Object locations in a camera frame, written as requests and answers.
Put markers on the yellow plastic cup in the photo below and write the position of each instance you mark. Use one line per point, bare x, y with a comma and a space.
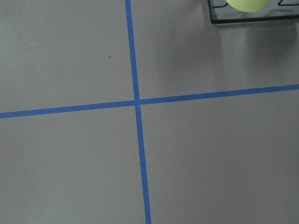
248, 6

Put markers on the black wire cup rack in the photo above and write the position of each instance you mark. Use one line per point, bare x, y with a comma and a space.
220, 12

